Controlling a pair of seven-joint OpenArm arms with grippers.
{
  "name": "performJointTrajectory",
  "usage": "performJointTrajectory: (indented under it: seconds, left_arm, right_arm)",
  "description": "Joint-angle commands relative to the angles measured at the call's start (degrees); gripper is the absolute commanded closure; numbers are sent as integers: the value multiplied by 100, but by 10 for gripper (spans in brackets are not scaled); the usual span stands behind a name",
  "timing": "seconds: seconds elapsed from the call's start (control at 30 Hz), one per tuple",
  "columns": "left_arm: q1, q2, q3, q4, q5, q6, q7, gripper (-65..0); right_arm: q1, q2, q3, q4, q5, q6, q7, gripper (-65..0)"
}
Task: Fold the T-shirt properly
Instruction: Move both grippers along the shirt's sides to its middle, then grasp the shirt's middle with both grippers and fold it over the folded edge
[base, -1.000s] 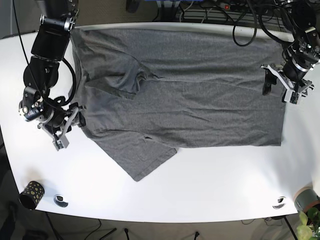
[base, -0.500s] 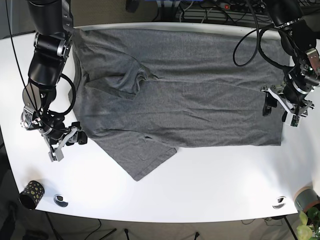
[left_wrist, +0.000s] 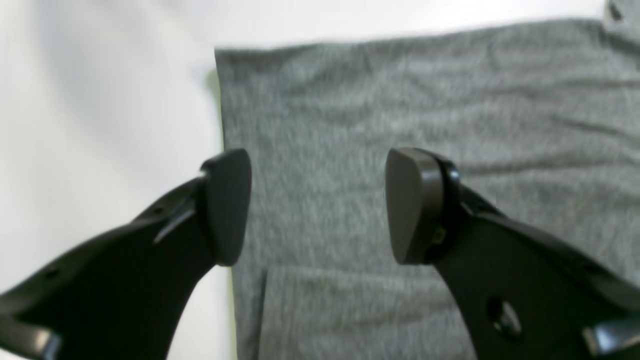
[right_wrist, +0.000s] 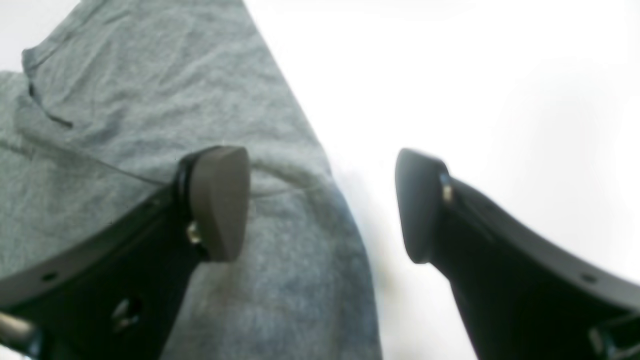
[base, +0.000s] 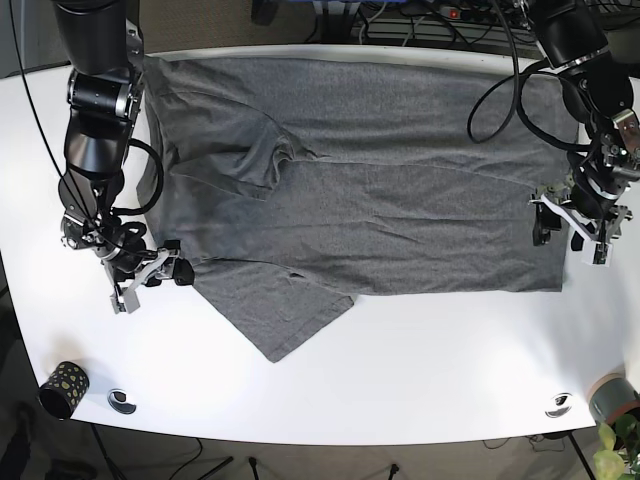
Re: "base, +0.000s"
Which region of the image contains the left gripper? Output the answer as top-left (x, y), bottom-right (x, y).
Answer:
top-left (529, 180), bottom-right (633, 267)

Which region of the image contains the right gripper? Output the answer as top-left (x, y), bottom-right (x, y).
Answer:
top-left (98, 240), bottom-right (195, 314)

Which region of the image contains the heather grey T-shirt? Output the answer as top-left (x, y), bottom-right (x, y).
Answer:
top-left (144, 57), bottom-right (569, 362)

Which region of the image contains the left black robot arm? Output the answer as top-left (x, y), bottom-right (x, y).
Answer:
top-left (506, 1), bottom-right (639, 266)

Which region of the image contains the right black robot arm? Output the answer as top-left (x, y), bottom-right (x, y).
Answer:
top-left (54, 0), bottom-right (195, 313)

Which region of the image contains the black gold-dotted cup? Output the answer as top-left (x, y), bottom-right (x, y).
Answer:
top-left (38, 361), bottom-right (90, 420)

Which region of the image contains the grey tape roll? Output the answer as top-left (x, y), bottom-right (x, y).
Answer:
top-left (587, 373), bottom-right (639, 426)

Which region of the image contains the green potted plant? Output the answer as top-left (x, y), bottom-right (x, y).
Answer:
top-left (593, 413), bottom-right (639, 480)

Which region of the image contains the left table cable grommet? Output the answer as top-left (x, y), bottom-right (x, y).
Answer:
top-left (107, 389), bottom-right (137, 415)

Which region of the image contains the table cable grommet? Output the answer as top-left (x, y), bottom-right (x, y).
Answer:
top-left (107, 389), bottom-right (137, 415)
top-left (544, 393), bottom-right (573, 419)

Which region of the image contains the right table cable grommet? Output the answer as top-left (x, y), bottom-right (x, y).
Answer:
top-left (544, 393), bottom-right (573, 419)

